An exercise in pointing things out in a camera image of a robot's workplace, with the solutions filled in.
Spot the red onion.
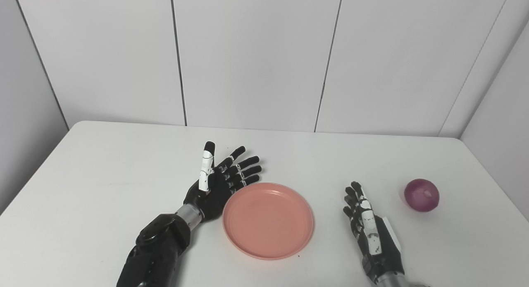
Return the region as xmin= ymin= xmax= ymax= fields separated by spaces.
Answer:
xmin=404 ymin=179 xmax=440 ymax=213

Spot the pink round plate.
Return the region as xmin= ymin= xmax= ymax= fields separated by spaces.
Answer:
xmin=222 ymin=183 xmax=315 ymax=261

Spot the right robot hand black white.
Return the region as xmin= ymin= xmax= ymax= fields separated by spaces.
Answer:
xmin=343 ymin=181 xmax=405 ymax=285

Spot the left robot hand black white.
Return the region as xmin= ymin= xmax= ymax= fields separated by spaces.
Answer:
xmin=183 ymin=141 xmax=262 ymax=222

